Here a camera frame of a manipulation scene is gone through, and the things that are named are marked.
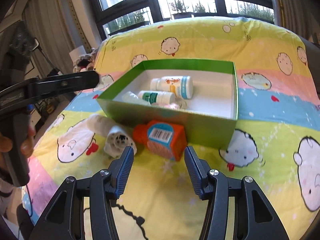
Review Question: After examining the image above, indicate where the white plug-in device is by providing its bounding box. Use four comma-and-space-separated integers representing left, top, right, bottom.
122, 91, 150, 105

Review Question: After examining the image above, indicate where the grey striped curtain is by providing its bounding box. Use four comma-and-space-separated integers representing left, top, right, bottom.
269, 0, 320, 43
22, 0, 100, 78

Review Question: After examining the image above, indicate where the cream plastic bottle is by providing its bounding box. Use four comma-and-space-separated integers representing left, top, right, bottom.
90, 114, 137, 158

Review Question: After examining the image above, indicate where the black framed window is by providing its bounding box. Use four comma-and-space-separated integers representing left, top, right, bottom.
87, 0, 278, 40

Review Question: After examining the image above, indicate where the green cardboard box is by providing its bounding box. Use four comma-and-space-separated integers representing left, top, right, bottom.
96, 59, 238, 150

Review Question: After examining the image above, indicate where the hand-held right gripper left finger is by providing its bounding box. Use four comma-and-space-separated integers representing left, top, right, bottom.
29, 145, 135, 240

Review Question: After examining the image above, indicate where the pile of plush toys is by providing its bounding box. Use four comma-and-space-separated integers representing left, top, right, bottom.
72, 47, 100, 73

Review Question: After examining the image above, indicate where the white board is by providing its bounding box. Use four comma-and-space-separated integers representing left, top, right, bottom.
69, 45, 85, 63

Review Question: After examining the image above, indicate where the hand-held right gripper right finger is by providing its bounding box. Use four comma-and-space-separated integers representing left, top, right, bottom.
184, 145, 290, 240

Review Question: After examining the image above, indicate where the orange carton with barcode label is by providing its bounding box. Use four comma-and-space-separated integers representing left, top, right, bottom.
132, 119, 187, 162

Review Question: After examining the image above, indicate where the person's left hand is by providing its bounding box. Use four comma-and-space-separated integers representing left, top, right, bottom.
21, 124, 37, 159

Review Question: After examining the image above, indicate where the potted balcony plant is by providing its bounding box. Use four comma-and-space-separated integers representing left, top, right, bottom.
170, 0, 194, 19
195, 2, 217, 14

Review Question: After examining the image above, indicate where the white bottle with blue label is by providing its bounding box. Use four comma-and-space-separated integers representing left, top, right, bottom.
150, 76, 194, 99

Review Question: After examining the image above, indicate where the white bottle with green label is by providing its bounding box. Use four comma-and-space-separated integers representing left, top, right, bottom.
137, 91, 176, 105

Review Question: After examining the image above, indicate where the grey sofa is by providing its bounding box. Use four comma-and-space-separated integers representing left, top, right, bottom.
300, 36, 320, 95

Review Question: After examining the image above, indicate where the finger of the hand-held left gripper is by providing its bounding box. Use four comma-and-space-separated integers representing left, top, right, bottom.
26, 70, 100, 103

